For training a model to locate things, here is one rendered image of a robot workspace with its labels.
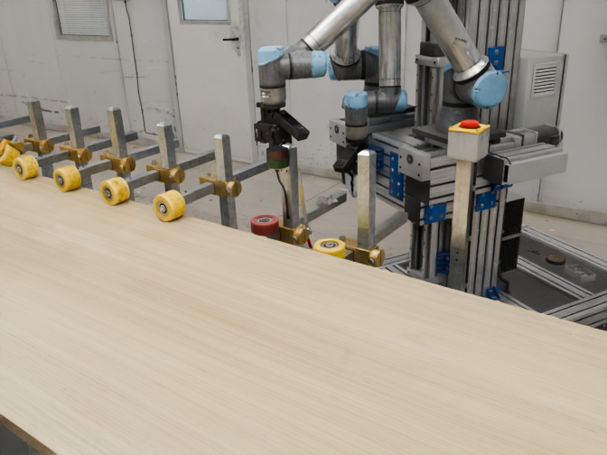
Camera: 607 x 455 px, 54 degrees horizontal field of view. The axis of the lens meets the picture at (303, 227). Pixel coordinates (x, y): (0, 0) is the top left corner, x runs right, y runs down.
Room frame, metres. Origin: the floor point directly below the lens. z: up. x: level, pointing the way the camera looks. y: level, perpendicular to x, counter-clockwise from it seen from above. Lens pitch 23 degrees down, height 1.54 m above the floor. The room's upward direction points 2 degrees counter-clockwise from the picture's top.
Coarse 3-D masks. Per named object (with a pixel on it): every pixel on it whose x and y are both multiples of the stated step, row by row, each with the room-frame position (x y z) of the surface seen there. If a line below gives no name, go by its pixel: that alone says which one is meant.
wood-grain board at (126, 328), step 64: (0, 192) 1.90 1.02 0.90; (64, 192) 1.87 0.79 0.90; (0, 256) 1.38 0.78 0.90; (64, 256) 1.37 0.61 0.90; (128, 256) 1.36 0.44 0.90; (192, 256) 1.34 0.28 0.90; (256, 256) 1.33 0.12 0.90; (320, 256) 1.31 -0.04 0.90; (0, 320) 1.07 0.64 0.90; (64, 320) 1.06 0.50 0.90; (128, 320) 1.05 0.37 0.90; (192, 320) 1.04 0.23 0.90; (256, 320) 1.03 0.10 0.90; (320, 320) 1.02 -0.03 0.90; (384, 320) 1.01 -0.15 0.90; (448, 320) 1.00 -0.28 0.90; (512, 320) 1.00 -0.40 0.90; (0, 384) 0.85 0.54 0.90; (64, 384) 0.85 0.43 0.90; (128, 384) 0.84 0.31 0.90; (192, 384) 0.83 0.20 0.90; (256, 384) 0.83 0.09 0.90; (320, 384) 0.82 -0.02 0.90; (384, 384) 0.82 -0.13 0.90; (448, 384) 0.81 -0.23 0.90; (512, 384) 0.80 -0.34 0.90; (576, 384) 0.80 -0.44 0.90; (64, 448) 0.69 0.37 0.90; (128, 448) 0.69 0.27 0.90; (192, 448) 0.68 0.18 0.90; (256, 448) 0.68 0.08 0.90; (320, 448) 0.67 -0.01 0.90; (384, 448) 0.67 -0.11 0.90; (448, 448) 0.66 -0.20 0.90; (512, 448) 0.66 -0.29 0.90; (576, 448) 0.66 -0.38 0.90
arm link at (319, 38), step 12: (348, 0) 1.87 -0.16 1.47; (360, 0) 1.87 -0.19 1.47; (372, 0) 1.88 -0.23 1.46; (336, 12) 1.86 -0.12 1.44; (348, 12) 1.86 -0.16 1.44; (360, 12) 1.87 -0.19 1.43; (324, 24) 1.85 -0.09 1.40; (336, 24) 1.85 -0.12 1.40; (348, 24) 1.86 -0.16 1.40; (312, 36) 1.85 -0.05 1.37; (324, 36) 1.84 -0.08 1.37; (336, 36) 1.86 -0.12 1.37; (288, 48) 1.88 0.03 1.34; (300, 48) 1.83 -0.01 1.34; (312, 48) 1.83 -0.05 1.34; (324, 48) 1.85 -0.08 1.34
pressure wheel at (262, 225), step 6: (258, 216) 1.58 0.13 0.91; (264, 216) 1.58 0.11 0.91; (270, 216) 1.58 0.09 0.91; (252, 222) 1.54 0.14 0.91; (258, 222) 1.53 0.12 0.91; (264, 222) 1.54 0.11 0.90; (270, 222) 1.53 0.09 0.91; (276, 222) 1.54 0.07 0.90; (252, 228) 1.54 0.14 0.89; (258, 228) 1.52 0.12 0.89; (264, 228) 1.52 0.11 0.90; (270, 228) 1.52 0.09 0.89; (276, 228) 1.54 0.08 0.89; (258, 234) 1.52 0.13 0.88; (264, 234) 1.52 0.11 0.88; (270, 234) 1.52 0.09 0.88
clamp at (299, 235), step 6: (282, 222) 1.62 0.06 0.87; (282, 228) 1.58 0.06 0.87; (288, 228) 1.57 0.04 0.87; (294, 228) 1.57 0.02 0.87; (300, 228) 1.57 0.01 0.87; (306, 228) 1.58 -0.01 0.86; (282, 234) 1.58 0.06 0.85; (288, 234) 1.57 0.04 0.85; (294, 234) 1.56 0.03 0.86; (300, 234) 1.55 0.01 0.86; (306, 234) 1.57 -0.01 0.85; (282, 240) 1.58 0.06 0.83; (288, 240) 1.57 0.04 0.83; (294, 240) 1.55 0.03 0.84; (300, 240) 1.55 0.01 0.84; (306, 240) 1.57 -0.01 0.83
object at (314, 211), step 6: (342, 192) 1.88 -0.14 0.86; (336, 198) 1.83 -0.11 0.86; (342, 198) 1.86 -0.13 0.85; (336, 204) 1.83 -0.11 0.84; (312, 210) 1.73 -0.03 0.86; (318, 210) 1.74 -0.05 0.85; (324, 210) 1.77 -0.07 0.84; (300, 216) 1.69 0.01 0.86; (312, 216) 1.72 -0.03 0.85; (318, 216) 1.74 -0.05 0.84; (300, 222) 1.67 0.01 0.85; (276, 234) 1.57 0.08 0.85; (276, 240) 1.57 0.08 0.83
